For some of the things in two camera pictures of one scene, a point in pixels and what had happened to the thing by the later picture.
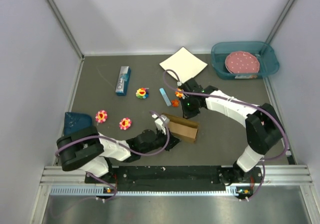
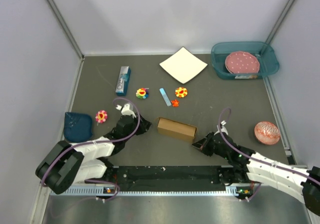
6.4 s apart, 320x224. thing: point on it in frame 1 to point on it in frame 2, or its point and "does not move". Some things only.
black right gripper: x=187 y=114 to x=200 y=143
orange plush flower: x=178 y=94 does not move
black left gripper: x=173 y=141 to x=144 y=125
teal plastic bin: x=243 y=60 does not move
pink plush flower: x=101 y=116 does not move
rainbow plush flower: x=142 y=93 does not move
